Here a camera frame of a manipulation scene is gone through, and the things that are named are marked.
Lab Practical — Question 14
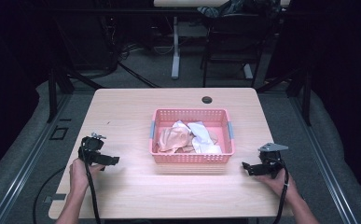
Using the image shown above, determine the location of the patterned cloth on chair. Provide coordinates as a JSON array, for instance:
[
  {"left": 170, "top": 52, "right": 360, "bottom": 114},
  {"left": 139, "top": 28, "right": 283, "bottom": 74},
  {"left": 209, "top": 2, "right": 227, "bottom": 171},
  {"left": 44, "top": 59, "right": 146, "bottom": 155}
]
[{"left": 196, "top": 0, "right": 247, "bottom": 19}]

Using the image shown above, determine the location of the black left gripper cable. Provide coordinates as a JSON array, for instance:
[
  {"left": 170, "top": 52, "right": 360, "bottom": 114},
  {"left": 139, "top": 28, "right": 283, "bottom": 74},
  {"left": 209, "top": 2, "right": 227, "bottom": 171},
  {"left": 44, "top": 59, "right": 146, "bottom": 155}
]
[{"left": 32, "top": 148, "right": 102, "bottom": 224}]

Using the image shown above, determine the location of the white desk foot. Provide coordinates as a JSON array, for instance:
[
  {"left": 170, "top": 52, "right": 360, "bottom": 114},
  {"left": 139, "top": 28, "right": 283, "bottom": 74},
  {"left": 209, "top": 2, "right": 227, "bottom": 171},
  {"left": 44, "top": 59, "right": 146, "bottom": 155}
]
[{"left": 243, "top": 63, "right": 255, "bottom": 80}]

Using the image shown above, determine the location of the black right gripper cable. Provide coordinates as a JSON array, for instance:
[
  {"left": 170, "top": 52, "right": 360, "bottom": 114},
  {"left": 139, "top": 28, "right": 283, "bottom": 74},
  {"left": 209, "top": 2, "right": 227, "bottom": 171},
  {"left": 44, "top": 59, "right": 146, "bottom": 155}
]
[{"left": 271, "top": 158, "right": 290, "bottom": 224}]

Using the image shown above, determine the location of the person's right hand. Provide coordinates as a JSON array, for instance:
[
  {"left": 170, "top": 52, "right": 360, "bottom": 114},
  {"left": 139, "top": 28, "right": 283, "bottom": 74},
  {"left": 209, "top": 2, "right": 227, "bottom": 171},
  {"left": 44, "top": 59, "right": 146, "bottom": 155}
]
[{"left": 255, "top": 169, "right": 295, "bottom": 202}]

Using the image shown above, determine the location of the black chair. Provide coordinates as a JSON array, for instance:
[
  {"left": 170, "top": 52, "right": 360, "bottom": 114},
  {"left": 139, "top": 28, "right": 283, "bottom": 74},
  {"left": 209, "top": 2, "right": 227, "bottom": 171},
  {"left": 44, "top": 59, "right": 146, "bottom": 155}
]
[{"left": 200, "top": 10, "right": 265, "bottom": 89}]

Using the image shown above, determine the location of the beige cloth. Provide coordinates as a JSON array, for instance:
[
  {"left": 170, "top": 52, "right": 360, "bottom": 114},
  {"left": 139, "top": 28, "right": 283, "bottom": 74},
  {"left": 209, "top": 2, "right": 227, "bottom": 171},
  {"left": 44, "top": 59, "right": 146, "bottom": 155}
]
[{"left": 157, "top": 120, "right": 219, "bottom": 154}]

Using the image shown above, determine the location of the black floor cable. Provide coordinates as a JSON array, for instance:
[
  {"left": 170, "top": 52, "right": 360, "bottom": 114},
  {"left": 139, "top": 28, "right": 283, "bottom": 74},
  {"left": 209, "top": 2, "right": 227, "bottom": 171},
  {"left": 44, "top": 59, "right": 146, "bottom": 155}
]
[{"left": 116, "top": 60, "right": 161, "bottom": 89}]

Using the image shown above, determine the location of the white cloth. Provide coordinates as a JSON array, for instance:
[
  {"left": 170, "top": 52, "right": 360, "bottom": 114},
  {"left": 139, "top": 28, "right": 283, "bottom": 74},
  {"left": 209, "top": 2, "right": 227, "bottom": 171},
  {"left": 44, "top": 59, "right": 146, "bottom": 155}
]
[{"left": 187, "top": 120, "right": 223, "bottom": 155}]

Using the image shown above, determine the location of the aluminium floor rail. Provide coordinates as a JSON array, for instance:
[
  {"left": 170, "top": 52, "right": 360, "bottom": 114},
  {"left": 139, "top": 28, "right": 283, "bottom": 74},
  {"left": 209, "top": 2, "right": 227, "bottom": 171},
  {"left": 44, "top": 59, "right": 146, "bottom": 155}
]
[
  {"left": 288, "top": 94, "right": 359, "bottom": 224},
  {"left": 0, "top": 92, "right": 72, "bottom": 224}
]

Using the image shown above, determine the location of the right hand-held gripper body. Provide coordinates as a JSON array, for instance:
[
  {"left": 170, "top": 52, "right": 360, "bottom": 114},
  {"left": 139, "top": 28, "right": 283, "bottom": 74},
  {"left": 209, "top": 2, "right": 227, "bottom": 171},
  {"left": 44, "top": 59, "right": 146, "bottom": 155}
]
[{"left": 257, "top": 142, "right": 289, "bottom": 180}]

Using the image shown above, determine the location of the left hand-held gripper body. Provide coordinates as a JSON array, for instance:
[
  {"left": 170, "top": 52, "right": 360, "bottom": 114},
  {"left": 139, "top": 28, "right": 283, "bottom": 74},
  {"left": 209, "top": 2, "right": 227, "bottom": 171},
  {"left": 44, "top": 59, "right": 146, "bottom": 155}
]
[{"left": 77, "top": 132, "right": 107, "bottom": 166}]

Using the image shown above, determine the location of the pink plastic basket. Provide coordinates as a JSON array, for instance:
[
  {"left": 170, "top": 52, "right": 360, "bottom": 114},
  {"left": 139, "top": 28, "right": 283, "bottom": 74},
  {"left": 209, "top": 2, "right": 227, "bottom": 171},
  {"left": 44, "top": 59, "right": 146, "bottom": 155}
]
[{"left": 148, "top": 107, "right": 236, "bottom": 165}]

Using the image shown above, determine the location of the black metal stand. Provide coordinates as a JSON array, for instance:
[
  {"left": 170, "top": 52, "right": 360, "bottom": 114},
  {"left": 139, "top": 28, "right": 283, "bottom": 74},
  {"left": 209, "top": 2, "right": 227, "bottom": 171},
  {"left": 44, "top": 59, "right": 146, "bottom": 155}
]
[
  {"left": 46, "top": 64, "right": 105, "bottom": 124},
  {"left": 256, "top": 66, "right": 313, "bottom": 127}
]

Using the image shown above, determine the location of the white desk leg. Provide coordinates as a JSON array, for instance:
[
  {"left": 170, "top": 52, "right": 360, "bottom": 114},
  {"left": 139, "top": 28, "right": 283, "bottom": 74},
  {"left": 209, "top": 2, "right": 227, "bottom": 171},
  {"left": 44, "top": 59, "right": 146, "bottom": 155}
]
[{"left": 171, "top": 15, "right": 182, "bottom": 80}]

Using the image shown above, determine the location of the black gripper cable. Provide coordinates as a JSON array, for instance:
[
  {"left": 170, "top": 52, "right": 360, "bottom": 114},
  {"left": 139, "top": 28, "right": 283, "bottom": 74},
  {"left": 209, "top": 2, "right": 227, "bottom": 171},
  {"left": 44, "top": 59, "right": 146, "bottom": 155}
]
[
  {"left": 271, "top": 158, "right": 290, "bottom": 224},
  {"left": 32, "top": 148, "right": 102, "bottom": 224}
]

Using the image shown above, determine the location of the person's left hand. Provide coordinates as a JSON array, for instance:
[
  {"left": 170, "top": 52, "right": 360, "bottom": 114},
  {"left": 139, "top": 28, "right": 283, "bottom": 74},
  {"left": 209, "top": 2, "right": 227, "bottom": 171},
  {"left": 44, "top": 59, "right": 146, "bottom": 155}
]
[{"left": 68, "top": 157, "right": 106, "bottom": 196}]

